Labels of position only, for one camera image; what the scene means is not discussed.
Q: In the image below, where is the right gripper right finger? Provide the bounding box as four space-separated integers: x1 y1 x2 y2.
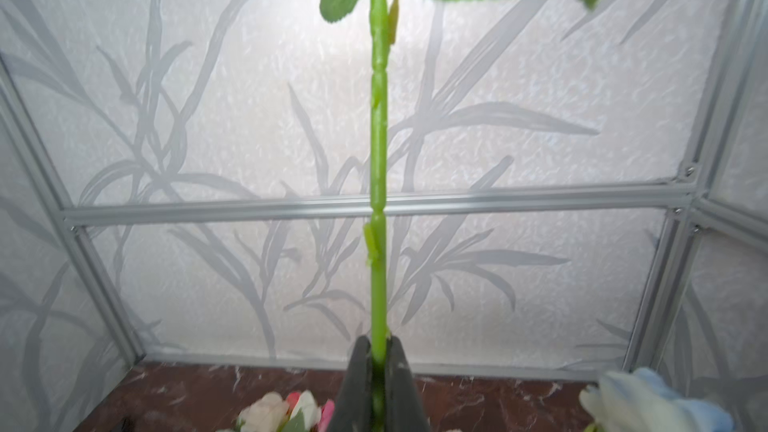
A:
385 336 431 432

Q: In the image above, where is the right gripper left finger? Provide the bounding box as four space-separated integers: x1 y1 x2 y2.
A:
327 336 373 432

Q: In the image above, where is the white rose stem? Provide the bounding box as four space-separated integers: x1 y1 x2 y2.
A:
579 368 735 432

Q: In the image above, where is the left flower bunch on table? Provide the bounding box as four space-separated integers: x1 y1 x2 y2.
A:
227 390 335 432

